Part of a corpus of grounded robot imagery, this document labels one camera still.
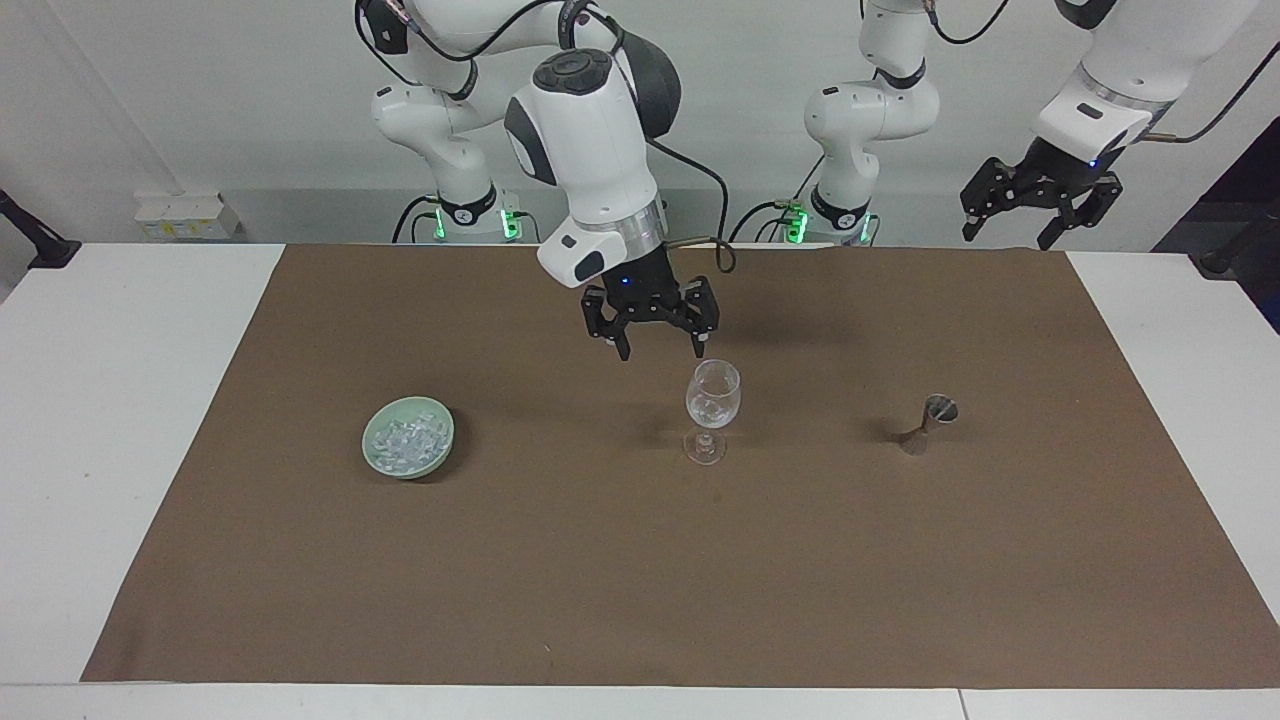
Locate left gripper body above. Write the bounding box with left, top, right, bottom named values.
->
left=1016, top=135, right=1109, bottom=199

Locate black stand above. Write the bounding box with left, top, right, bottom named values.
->
left=1188, top=212, right=1280, bottom=283
left=0, top=189, right=84, bottom=270

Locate metal jigger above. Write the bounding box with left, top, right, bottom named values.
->
left=896, top=393, right=960, bottom=458

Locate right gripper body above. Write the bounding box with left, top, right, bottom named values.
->
left=598, top=244, right=693, bottom=328

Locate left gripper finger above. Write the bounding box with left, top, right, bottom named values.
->
left=1036, top=172, right=1125, bottom=252
left=959, top=157, right=1033, bottom=244

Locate white power strip box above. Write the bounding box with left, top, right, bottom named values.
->
left=133, top=191, right=242, bottom=242

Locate pale green bowl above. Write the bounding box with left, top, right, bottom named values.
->
left=361, top=396, right=457, bottom=481

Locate black cable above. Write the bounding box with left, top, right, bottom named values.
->
left=727, top=154, right=827, bottom=245
left=391, top=194, right=442, bottom=245
left=1142, top=60, right=1280, bottom=147
left=645, top=135, right=740, bottom=274
left=924, top=0, right=1013, bottom=47

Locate pile of clear ice cubes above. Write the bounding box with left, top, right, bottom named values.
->
left=371, top=411, right=448, bottom=469

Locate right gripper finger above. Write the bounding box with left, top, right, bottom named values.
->
left=580, top=286, right=642, bottom=363
left=659, top=276, right=722, bottom=360

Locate clear wine glass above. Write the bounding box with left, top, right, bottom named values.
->
left=683, top=359, right=744, bottom=467

